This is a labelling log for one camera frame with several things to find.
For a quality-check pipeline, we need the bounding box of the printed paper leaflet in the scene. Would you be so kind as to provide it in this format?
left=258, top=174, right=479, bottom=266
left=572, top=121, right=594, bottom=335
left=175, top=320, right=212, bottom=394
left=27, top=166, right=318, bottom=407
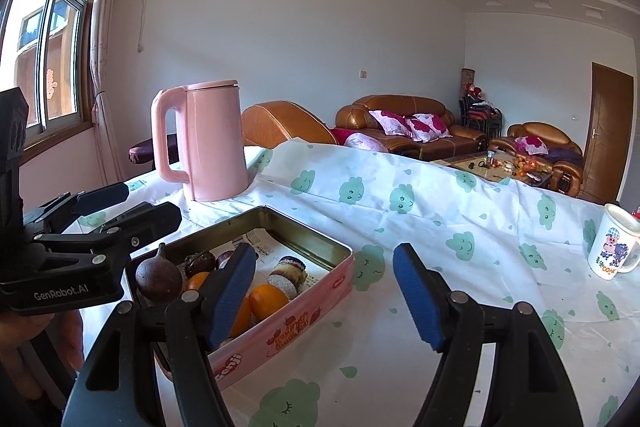
left=220, top=231, right=336, bottom=288

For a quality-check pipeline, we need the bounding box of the white cartoon mug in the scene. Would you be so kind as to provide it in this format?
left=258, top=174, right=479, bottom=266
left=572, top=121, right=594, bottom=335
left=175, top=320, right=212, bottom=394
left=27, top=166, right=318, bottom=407
left=587, top=203, right=640, bottom=279

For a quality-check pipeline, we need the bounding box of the wooden framed window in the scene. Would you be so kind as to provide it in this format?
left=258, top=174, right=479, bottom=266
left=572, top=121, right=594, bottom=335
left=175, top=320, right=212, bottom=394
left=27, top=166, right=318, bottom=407
left=0, top=0, right=101, bottom=145

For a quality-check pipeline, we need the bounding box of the pale round slice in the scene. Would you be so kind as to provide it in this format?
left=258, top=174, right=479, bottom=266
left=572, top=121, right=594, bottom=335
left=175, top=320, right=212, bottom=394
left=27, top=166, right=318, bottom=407
left=267, top=274, right=299, bottom=299

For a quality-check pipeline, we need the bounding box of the brown passion fruit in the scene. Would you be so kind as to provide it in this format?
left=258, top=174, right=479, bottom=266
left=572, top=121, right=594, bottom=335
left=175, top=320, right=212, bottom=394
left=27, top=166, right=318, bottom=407
left=135, top=243, right=184, bottom=306

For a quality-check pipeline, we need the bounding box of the orange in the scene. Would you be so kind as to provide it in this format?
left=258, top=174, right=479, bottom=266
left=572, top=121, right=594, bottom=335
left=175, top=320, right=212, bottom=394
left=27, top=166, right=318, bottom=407
left=248, top=284, right=290, bottom=322
left=229, top=294, right=252, bottom=339

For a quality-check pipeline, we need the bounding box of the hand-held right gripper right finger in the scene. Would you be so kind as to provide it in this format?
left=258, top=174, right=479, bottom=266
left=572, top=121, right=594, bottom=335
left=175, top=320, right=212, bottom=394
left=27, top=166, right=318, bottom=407
left=392, top=243, right=586, bottom=427

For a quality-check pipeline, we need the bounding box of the brown wooden door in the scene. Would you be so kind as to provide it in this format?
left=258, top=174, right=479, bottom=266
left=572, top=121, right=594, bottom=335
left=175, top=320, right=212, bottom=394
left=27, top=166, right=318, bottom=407
left=580, top=62, right=635, bottom=205

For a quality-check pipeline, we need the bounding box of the dark layered round piece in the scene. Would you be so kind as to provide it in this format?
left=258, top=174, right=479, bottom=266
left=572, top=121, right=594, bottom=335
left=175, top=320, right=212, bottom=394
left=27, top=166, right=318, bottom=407
left=273, top=255, right=308, bottom=289

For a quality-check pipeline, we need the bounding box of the purple cloth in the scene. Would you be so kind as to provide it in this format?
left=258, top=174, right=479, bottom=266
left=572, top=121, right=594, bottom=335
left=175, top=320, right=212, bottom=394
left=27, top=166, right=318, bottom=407
left=547, top=147, right=583, bottom=168

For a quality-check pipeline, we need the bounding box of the pink floral bundle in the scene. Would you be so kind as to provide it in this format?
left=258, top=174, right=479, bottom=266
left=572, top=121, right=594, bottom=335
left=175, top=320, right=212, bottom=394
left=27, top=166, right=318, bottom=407
left=344, top=132, right=390, bottom=154

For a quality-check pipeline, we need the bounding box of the pink metal tin box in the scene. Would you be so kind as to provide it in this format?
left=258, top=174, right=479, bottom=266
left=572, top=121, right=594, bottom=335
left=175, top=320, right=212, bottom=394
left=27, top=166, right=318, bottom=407
left=127, top=205, right=356, bottom=392

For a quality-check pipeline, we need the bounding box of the white cloud-print tablecloth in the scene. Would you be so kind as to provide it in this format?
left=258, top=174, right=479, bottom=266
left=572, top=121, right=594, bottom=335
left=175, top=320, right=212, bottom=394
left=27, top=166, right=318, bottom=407
left=65, top=138, right=640, bottom=427

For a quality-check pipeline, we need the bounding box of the brown leather sofa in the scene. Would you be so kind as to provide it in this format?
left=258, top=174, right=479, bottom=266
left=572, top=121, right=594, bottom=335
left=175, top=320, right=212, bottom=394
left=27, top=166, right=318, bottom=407
left=335, top=95, right=488, bottom=162

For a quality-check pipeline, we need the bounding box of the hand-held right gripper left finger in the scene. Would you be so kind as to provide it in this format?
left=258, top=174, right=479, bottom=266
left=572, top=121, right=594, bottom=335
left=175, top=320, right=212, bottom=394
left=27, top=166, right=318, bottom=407
left=60, top=242, right=258, bottom=427

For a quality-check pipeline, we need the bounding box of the person's left hand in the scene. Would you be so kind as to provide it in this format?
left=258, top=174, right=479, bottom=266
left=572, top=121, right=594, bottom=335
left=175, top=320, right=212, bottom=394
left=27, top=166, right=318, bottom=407
left=0, top=307, right=85, bottom=410

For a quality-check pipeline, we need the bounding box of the cluttered coffee table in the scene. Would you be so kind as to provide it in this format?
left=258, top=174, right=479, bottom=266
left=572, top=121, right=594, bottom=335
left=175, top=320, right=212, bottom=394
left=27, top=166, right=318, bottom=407
left=432, top=150, right=553, bottom=188

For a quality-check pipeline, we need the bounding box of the brown leather lounge chair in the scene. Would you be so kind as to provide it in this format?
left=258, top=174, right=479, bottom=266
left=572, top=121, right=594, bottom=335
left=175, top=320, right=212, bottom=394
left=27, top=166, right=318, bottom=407
left=241, top=101, right=341, bottom=148

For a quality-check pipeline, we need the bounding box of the white wall cable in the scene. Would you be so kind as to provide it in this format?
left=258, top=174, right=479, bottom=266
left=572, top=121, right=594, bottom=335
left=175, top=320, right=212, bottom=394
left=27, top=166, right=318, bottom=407
left=114, top=0, right=151, bottom=54

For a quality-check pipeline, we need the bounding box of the brown leather armchair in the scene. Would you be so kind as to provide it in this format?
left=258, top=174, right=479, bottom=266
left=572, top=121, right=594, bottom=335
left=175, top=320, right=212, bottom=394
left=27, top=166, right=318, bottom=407
left=487, top=122, right=585, bottom=200

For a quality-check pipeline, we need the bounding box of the magenta floral pillow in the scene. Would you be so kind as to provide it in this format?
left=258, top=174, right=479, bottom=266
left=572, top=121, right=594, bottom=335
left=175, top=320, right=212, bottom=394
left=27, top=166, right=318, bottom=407
left=515, top=136, right=550, bottom=156
left=406, top=113, right=452, bottom=142
left=369, top=109, right=416, bottom=138

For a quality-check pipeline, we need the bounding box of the pink electric kettle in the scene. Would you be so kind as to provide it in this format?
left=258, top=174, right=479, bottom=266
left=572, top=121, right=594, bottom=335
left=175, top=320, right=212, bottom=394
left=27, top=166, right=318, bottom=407
left=151, top=80, right=251, bottom=202

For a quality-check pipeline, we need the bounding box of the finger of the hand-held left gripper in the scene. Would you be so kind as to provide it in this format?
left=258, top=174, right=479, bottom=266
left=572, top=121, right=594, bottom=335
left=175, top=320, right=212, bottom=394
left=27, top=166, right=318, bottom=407
left=35, top=202, right=183, bottom=269
left=22, top=182, right=131, bottom=235

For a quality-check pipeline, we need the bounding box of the pale pink curtain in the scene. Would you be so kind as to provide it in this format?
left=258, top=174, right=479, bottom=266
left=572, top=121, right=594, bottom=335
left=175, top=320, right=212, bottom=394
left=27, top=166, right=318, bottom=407
left=82, top=0, right=133, bottom=188

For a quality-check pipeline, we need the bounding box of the stack of dark chairs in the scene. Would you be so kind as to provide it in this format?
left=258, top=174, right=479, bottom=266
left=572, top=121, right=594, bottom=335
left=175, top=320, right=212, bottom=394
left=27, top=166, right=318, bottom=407
left=459, top=94, right=502, bottom=135

